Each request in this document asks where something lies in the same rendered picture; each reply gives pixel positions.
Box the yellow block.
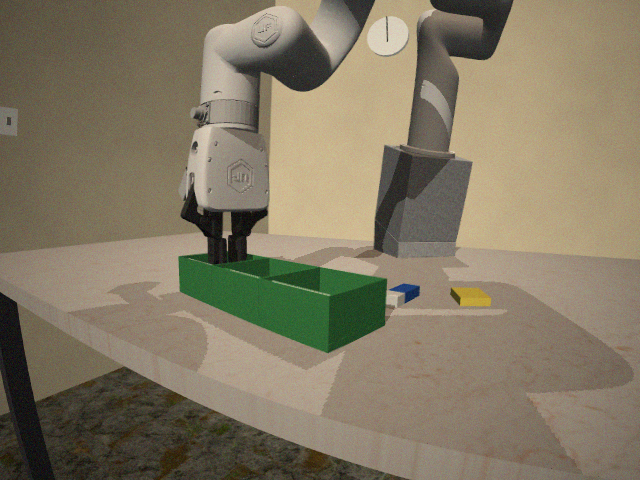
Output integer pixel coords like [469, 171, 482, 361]
[450, 287, 491, 306]

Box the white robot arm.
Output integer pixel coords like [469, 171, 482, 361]
[190, 0, 513, 158]

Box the green divided tray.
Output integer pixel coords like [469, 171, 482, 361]
[178, 251, 387, 353]

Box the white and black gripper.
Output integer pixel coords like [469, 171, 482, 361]
[180, 123, 269, 265]

